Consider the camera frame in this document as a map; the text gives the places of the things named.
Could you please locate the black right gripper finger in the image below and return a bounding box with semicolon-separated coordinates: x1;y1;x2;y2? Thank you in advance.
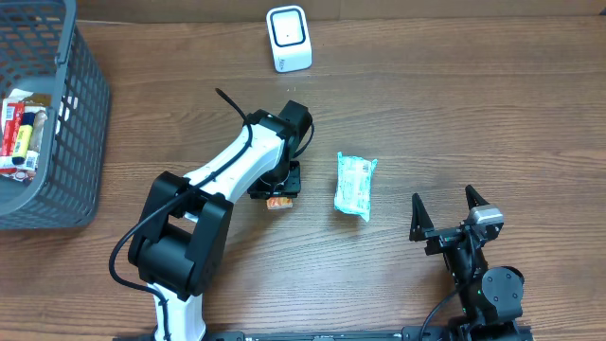
465;185;489;210
409;193;435;242

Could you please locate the orange snack packet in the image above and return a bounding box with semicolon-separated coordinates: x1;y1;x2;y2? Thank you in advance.
266;197;294;210

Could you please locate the teal tissue packet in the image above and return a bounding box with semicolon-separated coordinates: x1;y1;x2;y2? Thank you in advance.
333;152;378;223

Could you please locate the white patterned wrapper packet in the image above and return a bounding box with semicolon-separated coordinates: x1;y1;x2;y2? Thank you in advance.
1;89;39;183

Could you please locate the yellow highlighter black cap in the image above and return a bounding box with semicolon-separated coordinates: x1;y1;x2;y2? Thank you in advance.
11;112;36;166

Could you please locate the red snack bar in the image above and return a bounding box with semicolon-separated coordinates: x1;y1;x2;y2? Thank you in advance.
1;99;25;156

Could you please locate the brown transparent snack bag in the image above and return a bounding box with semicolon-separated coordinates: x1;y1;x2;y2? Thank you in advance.
23;93;51;153

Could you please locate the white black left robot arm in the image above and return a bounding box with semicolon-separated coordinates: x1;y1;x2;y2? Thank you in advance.
128;100;313;340

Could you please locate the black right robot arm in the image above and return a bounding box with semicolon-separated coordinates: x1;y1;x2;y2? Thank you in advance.
409;185;532;340

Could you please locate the white barcode scanner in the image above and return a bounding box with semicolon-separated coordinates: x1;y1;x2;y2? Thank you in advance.
266;5;312;73

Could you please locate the grey plastic mesh basket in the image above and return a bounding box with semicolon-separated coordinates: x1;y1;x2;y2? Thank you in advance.
1;0;111;230

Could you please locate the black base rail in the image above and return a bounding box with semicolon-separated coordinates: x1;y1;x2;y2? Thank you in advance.
113;327;535;341

